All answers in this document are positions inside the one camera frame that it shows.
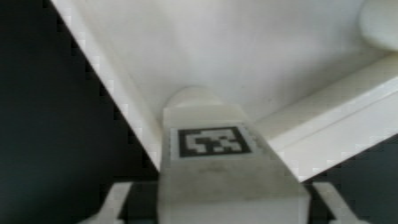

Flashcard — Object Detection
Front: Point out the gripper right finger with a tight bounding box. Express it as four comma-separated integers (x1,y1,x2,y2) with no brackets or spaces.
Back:
309,182,372,224

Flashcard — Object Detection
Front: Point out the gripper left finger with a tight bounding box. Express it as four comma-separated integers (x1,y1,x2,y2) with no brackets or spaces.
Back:
77,180,162,224

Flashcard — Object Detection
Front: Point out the white table leg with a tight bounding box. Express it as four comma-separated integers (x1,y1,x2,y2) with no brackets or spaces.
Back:
157,87,311,224
359,0,398,52

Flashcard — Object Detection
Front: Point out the white square tabletop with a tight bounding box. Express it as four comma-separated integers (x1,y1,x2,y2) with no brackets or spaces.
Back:
50,0,398,179

